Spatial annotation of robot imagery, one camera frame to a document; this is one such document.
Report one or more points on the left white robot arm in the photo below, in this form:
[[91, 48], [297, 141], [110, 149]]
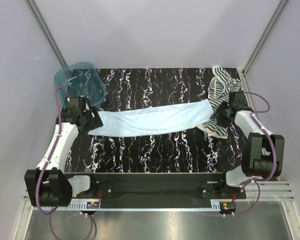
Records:
[[46, 185]]

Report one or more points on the left aluminium frame post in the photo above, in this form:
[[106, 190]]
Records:
[[46, 31]]

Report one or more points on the white slotted cable duct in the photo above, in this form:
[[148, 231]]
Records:
[[107, 206]]

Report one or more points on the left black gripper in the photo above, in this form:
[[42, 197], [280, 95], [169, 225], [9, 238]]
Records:
[[96, 122]]

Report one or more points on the teal transparent plastic bin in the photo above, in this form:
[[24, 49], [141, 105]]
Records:
[[80, 79]]

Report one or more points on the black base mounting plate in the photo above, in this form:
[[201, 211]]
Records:
[[209, 185]]

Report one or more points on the aluminium frame post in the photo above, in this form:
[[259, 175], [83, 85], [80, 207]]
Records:
[[46, 31], [270, 25]]

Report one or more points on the black white striped towel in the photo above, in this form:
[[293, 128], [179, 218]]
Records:
[[219, 90]]

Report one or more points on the right aluminium frame post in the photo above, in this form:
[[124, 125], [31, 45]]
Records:
[[270, 25]]

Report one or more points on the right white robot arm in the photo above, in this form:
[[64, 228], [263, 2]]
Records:
[[263, 154]]

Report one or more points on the light blue towel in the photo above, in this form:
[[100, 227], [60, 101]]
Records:
[[154, 120]]

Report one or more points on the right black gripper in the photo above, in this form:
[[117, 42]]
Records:
[[221, 122]]

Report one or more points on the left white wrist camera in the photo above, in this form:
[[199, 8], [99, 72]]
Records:
[[78, 104]]

